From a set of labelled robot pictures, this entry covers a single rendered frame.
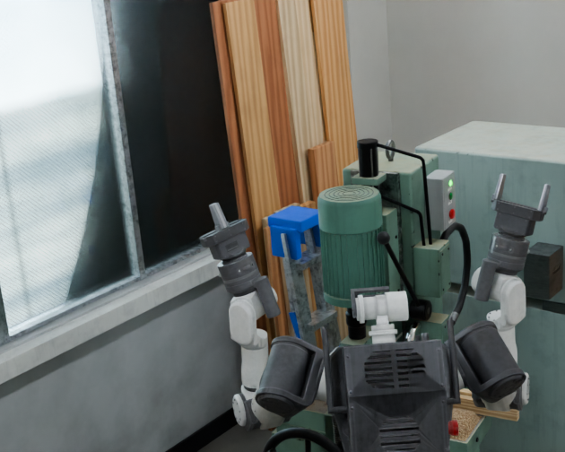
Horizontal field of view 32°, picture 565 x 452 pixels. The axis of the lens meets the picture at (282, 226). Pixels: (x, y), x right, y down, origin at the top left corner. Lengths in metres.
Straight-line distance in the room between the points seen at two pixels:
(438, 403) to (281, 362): 0.35
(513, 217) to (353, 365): 0.57
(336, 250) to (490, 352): 0.68
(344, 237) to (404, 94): 2.67
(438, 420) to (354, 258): 0.78
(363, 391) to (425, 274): 0.95
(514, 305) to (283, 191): 2.21
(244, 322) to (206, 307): 2.03
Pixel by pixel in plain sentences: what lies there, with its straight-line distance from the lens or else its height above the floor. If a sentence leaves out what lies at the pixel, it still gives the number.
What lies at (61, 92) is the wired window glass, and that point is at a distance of 3.71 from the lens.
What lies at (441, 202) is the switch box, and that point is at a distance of 2.90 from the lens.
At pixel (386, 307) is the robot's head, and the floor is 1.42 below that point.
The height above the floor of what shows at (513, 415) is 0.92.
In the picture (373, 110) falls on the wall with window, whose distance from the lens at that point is 5.18.
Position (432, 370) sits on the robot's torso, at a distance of 2.00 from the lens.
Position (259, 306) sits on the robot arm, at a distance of 2.30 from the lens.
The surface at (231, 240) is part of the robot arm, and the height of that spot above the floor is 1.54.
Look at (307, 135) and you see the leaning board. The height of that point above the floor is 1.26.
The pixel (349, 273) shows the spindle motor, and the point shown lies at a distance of 2.69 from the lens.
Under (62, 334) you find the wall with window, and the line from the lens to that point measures 3.69.
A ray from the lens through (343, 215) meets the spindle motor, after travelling 2.63.
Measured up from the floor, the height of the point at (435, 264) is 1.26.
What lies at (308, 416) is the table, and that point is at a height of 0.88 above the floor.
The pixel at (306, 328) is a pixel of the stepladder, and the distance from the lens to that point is 3.75.
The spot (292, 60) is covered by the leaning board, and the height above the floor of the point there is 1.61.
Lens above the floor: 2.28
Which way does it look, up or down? 18 degrees down
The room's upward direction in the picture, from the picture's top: 5 degrees counter-clockwise
